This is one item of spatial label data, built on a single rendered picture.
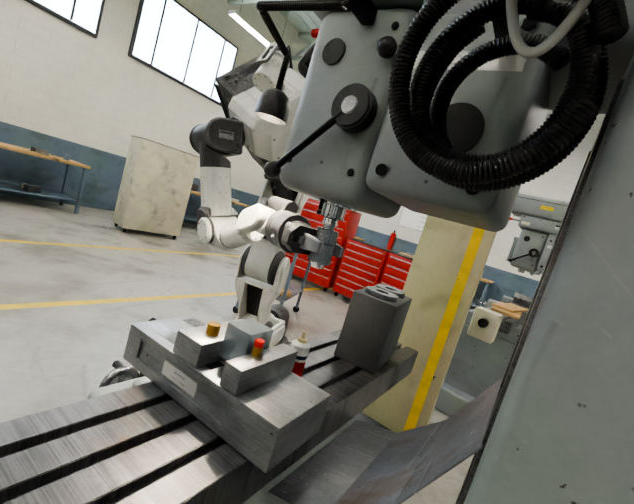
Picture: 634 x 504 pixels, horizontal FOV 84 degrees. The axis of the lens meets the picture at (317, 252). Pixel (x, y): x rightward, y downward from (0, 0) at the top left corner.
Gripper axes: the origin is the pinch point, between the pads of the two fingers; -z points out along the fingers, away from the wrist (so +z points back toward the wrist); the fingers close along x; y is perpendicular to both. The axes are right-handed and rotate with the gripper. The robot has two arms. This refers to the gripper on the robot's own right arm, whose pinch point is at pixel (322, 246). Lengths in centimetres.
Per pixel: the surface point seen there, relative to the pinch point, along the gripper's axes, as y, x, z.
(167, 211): 76, 114, 614
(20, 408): 123, -41, 133
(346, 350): 26.5, 23.4, 7.3
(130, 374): 57, -17, 50
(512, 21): -27.5, -14.2, -34.9
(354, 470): 34.5, 5.4, -20.4
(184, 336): 18.7, -23.4, -2.6
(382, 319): 15.0, 26.5, 1.8
